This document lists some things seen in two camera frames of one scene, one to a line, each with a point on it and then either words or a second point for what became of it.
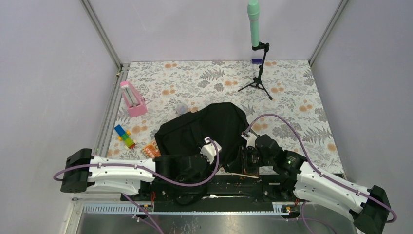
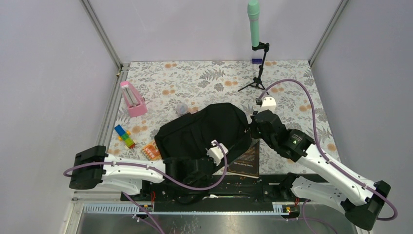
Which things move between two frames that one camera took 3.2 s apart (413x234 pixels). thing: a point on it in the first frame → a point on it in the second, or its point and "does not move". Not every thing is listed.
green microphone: x=253 y=11 does not move
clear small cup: x=182 y=108 does not move
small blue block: x=256 y=61 does not move
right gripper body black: x=254 y=159 → x=256 y=133
